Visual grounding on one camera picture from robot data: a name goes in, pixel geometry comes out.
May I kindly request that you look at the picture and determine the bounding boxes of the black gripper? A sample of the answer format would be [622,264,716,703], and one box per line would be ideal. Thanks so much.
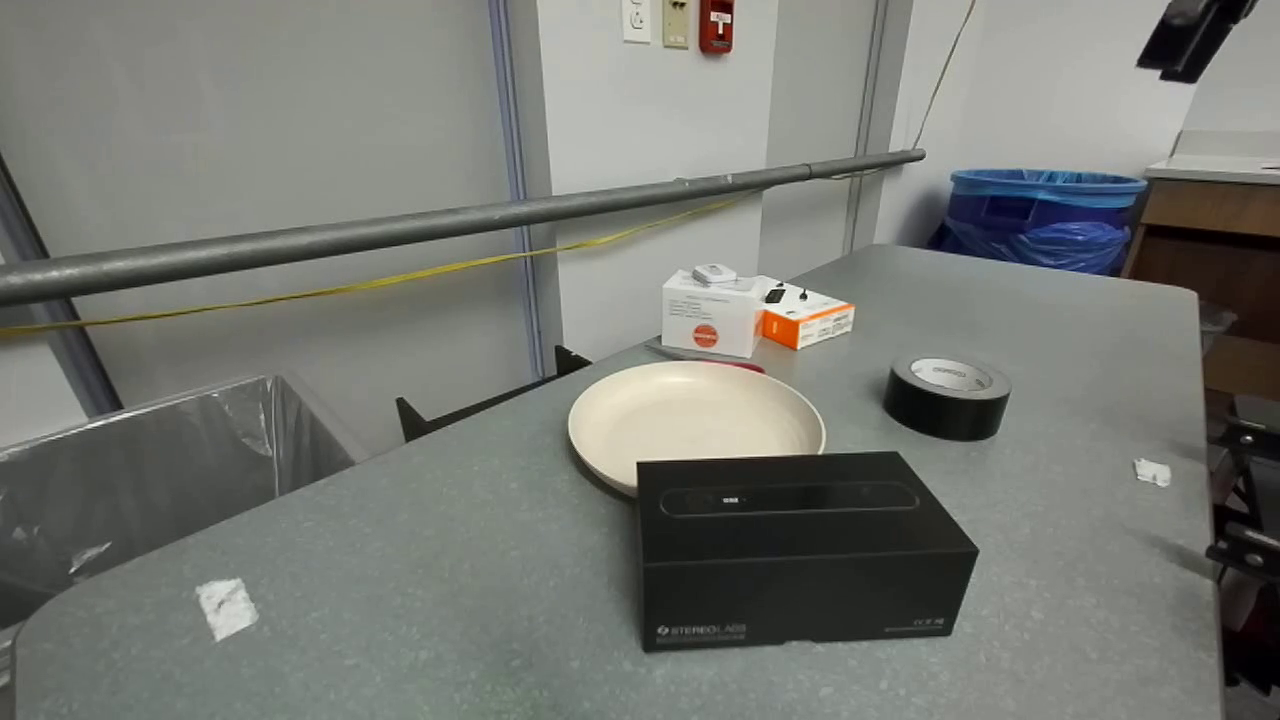
[1130,0,1259,85]

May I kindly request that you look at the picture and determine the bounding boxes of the black masking tape roll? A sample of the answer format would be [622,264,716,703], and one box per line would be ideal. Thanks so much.
[880,352,1014,442]

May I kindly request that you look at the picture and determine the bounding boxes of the beige round plate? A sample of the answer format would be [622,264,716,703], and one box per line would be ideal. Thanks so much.
[562,354,833,505]

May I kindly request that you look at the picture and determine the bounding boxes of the white tape patch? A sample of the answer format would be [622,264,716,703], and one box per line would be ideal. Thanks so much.
[193,570,263,648]

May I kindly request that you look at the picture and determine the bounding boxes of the wooden cabinet with white top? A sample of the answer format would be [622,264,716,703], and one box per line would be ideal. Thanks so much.
[1119,126,1280,405]

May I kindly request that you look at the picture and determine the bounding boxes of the blue lined trash bin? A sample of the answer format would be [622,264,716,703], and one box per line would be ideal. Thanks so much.
[922,162,1152,279]

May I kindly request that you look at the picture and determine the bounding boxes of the red fire alarm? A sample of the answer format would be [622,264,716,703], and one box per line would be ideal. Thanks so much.
[695,0,738,61]

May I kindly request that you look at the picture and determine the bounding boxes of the orange and white small box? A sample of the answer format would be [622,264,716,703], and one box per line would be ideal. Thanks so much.
[750,279,859,354]

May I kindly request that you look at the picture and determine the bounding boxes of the black equipment stand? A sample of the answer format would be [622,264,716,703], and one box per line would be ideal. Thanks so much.
[1199,408,1280,699]

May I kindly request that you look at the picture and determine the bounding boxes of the white box with orange logo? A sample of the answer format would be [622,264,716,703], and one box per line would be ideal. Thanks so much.
[660,260,786,362]

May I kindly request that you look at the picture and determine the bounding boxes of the black rectangular cardboard box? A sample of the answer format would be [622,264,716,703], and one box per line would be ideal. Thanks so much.
[632,446,982,657]

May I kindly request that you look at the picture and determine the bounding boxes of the grey metal pole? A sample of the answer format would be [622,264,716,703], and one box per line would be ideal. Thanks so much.
[0,144,929,310]

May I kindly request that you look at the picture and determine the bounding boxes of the grey bin with clear liner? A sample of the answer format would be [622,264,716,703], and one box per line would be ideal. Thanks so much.
[0,371,363,633]

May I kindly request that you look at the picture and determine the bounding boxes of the dark diagonal metal bar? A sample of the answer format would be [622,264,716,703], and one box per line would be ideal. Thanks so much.
[0,156,127,423]

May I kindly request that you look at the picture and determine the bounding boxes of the beige wall switch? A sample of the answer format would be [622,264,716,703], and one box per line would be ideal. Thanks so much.
[660,0,695,54]

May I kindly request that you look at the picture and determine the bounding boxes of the yellow cable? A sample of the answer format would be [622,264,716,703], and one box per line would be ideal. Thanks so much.
[0,0,979,345]

